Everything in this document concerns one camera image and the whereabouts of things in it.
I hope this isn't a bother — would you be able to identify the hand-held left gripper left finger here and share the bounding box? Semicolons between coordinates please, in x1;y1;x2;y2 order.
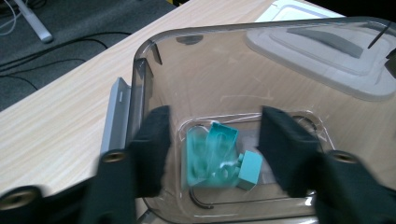
129;105;172;199

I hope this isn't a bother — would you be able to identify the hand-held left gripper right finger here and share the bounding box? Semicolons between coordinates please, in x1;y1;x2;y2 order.
256;105;323;199

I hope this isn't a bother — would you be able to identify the clear plastic container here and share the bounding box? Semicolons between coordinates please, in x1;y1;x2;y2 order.
100;16;396;224

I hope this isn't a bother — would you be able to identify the white container lid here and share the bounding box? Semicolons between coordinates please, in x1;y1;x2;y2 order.
246;0;396;102

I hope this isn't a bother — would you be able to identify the white metal stand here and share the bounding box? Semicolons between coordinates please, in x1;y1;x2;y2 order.
13;0;54;44

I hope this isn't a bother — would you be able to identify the black floor cable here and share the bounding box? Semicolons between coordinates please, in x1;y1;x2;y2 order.
0;58;88;91
0;31;134;69

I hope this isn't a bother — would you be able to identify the white floor cable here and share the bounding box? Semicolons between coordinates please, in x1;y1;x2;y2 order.
0;0;21;36

